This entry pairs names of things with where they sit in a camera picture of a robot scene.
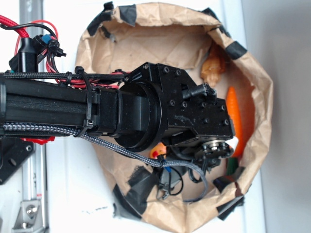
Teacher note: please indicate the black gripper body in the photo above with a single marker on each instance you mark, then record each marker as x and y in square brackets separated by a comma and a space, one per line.
[164, 104]

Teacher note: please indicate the yellow rubber duck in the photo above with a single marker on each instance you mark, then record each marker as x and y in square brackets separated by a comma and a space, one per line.
[159, 149]

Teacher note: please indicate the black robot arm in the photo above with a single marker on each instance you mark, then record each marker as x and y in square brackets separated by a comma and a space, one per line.
[40, 105]

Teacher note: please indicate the orange plastic carrot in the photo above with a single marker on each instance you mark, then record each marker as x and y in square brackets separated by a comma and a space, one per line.
[234, 112]

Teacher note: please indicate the orange seashell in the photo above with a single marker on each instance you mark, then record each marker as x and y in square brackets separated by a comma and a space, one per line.
[213, 67]

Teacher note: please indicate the brown paper bag tray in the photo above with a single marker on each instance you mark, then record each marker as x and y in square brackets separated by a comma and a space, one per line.
[126, 37]

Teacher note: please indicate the aluminium extrusion rail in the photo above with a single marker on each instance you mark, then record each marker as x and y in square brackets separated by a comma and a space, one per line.
[34, 169]

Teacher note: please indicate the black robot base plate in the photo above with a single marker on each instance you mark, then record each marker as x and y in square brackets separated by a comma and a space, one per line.
[13, 153]

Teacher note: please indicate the metal corner bracket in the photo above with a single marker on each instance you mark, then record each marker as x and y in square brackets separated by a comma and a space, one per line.
[29, 218]

